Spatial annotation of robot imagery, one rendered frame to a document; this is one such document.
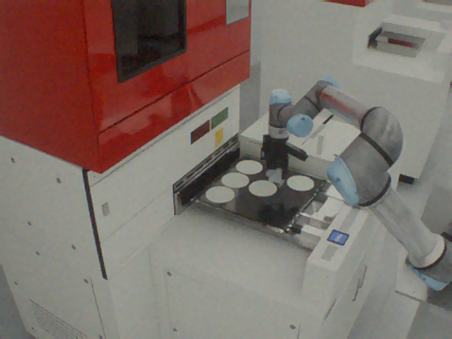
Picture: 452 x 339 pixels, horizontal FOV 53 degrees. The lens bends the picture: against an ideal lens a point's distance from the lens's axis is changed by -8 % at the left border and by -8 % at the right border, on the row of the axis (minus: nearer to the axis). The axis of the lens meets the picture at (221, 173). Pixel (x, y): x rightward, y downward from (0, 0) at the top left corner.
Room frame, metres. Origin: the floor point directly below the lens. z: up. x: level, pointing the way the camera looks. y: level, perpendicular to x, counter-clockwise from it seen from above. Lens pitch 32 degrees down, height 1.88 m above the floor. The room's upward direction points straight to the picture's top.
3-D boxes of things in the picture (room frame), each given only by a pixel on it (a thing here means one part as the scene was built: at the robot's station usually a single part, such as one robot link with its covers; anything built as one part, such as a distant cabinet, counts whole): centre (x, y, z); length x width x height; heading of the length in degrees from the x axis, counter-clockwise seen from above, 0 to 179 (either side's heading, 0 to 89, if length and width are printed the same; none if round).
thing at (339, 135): (1.74, -0.43, 0.89); 0.62 x 0.35 x 0.14; 59
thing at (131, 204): (1.41, 0.15, 1.02); 0.82 x 0.03 x 0.40; 149
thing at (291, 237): (1.32, -0.13, 0.84); 0.50 x 0.02 x 0.03; 59
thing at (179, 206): (1.55, 0.04, 0.89); 0.44 x 0.02 x 0.10; 149
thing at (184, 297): (1.47, -0.27, 0.41); 0.97 x 0.64 x 0.82; 149
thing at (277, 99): (1.47, -0.20, 1.21); 0.09 x 0.08 x 0.11; 23
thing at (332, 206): (1.34, -0.38, 0.87); 0.36 x 0.08 x 0.03; 149
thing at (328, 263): (1.21, -0.42, 0.89); 0.55 x 0.09 x 0.14; 149
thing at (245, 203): (1.46, -0.14, 0.90); 0.34 x 0.34 x 0.01; 59
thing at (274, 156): (1.47, -0.19, 1.05); 0.09 x 0.08 x 0.12; 102
